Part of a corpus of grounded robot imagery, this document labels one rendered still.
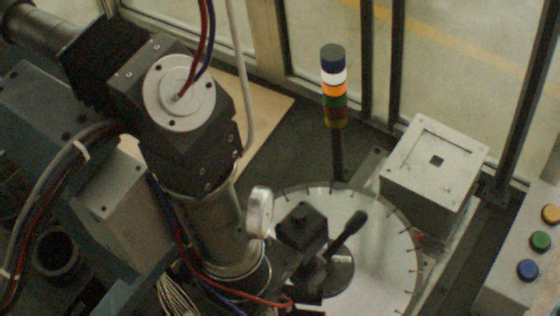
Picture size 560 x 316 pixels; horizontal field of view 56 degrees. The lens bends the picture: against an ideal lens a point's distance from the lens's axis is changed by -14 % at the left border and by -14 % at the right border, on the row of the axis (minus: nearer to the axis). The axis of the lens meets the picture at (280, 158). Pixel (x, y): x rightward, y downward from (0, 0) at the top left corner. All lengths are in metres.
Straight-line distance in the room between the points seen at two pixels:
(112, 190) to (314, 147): 0.93
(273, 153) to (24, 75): 0.91
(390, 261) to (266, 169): 0.47
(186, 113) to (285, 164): 0.97
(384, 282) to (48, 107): 0.67
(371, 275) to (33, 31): 0.71
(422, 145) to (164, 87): 0.87
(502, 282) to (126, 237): 0.75
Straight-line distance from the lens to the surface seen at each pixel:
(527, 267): 1.13
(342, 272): 1.02
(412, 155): 1.22
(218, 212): 0.55
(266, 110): 1.49
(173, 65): 0.45
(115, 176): 0.54
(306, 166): 1.39
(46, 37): 0.54
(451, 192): 1.18
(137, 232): 0.57
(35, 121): 0.55
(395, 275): 1.03
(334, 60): 1.02
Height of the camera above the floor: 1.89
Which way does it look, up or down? 54 degrees down
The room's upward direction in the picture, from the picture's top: 10 degrees counter-clockwise
